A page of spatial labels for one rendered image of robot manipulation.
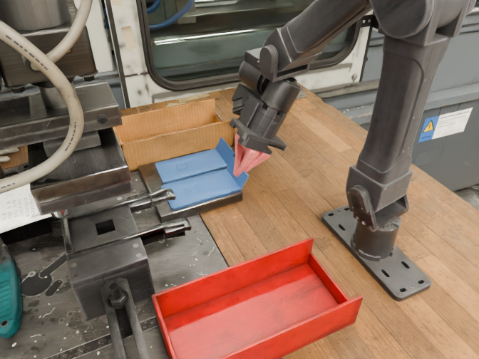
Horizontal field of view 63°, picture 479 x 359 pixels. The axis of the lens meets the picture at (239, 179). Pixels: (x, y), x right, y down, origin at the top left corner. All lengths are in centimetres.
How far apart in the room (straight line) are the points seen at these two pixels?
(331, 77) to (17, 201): 101
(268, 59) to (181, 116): 36
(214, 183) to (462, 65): 130
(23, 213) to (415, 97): 62
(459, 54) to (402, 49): 129
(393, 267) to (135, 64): 81
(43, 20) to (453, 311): 63
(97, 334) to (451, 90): 160
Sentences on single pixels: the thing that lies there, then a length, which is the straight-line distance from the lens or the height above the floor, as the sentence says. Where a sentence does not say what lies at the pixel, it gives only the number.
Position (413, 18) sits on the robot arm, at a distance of 47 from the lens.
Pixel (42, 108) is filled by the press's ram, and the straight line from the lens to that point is 51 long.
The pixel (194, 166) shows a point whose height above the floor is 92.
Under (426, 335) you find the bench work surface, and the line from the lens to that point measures 62.
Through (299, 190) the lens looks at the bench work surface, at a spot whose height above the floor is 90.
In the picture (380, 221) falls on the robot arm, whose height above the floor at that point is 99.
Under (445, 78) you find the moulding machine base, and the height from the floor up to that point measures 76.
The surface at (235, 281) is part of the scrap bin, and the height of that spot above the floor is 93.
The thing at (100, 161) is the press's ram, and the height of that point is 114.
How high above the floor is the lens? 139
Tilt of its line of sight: 38 degrees down
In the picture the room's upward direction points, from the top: straight up
